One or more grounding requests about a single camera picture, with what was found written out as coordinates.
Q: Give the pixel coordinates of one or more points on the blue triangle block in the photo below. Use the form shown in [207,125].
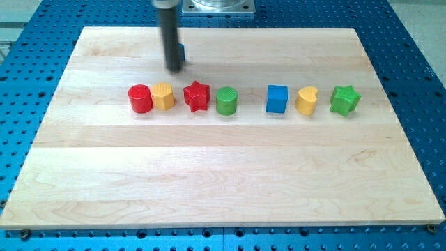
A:
[182,52]

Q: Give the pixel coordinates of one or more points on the light wooden board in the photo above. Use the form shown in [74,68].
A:
[97,164]

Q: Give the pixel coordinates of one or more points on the left board stop screw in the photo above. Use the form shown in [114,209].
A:
[24,234]

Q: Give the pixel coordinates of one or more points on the board stop screw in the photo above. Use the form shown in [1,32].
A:
[24,234]
[431,228]

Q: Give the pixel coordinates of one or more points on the right board stop screw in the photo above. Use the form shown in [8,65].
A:
[431,228]

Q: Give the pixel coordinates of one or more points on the green cylinder block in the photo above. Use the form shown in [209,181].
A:
[226,100]

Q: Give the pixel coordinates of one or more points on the red star block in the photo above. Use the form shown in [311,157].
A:
[197,96]

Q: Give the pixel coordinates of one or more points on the blue cube block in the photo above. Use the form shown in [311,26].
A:
[277,98]

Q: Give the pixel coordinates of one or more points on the yellow hexagon block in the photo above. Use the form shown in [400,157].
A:
[163,96]

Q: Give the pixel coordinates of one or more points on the yellow heart block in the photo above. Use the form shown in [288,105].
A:
[306,100]

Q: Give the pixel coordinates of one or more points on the red cylinder block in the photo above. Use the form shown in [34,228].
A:
[140,98]

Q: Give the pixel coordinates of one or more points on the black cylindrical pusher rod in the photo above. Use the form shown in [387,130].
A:
[167,19]

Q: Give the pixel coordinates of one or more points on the green star block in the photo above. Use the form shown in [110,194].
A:
[344,99]

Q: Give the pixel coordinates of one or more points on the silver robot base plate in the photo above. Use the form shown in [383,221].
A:
[213,7]

